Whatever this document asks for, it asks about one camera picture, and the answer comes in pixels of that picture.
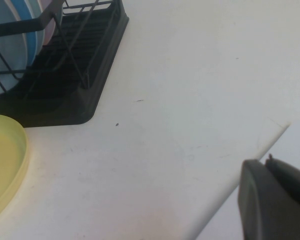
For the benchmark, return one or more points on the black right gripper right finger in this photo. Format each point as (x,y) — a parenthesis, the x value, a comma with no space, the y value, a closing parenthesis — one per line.
(295,182)

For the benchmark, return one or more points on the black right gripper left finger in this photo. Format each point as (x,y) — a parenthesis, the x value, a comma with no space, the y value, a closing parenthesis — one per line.
(270,207)

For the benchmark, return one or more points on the yellow plate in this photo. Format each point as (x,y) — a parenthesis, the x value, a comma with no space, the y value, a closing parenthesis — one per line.
(5,155)

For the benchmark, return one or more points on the pink plate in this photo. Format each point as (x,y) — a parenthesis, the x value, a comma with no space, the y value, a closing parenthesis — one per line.
(49,31)

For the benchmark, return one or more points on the bright blue plate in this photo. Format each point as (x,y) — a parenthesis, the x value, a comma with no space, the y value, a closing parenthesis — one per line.
(31,42)

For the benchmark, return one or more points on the olive grey plate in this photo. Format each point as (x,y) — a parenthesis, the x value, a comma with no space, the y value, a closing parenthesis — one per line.
(5,50)

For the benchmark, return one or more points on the white printed paper sheet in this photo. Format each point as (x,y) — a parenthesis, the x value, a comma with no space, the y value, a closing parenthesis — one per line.
(296,140)

